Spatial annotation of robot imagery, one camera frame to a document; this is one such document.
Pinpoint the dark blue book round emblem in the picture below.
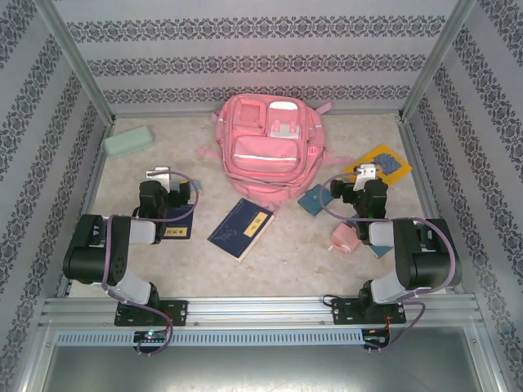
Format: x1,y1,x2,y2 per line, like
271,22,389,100
163,206,194,241

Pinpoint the yellow book blue flower print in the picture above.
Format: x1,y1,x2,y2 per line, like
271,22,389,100
342,143,413,188

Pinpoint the pink pencil sharpener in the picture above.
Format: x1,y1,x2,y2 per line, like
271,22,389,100
326,222,363,256

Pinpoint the teal blue notebook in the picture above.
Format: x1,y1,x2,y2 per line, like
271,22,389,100
350,212,396,260

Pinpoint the small teal notebook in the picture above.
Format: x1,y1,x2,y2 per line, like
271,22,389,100
297,183,334,217

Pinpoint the mint green pencil case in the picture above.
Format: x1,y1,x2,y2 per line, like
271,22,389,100
101,125,155,159

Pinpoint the dark blue book floral print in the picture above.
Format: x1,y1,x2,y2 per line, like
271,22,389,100
207,198,275,263

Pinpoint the pink school backpack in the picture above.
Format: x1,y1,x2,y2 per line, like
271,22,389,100
198,92,352,212

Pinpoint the grey metal shelf plate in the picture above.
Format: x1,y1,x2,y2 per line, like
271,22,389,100
24,345,502,392

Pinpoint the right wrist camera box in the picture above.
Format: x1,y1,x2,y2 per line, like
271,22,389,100
353,163,379,191

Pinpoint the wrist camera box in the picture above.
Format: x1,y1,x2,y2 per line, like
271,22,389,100
145,166,172,189
353,163,379,191

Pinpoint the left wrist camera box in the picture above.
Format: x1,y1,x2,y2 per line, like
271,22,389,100
145,166,172,189

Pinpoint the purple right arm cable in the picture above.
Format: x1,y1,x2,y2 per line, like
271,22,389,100
320,169,458,354

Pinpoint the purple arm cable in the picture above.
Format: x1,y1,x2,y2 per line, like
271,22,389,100
101,170,200,357
320,169,458,354

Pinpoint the aluminium table side rail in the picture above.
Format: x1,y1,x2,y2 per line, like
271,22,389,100
398,118,465,295
56,122,116,298

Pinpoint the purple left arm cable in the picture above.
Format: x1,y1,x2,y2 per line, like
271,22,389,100
101,170,200,357

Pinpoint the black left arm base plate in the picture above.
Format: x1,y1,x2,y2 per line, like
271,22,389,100
114,300,189,327

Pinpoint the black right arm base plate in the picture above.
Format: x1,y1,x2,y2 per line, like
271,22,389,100
331,297,408,326

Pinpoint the aluminium mounting rail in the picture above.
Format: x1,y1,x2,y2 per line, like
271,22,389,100
38,296,479,327

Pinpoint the aluminium frame post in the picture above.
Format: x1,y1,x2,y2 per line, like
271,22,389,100
34,0,116,125
396,0,478,122

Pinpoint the slotted grey cable duct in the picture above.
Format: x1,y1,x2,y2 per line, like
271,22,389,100
55,329,364,346

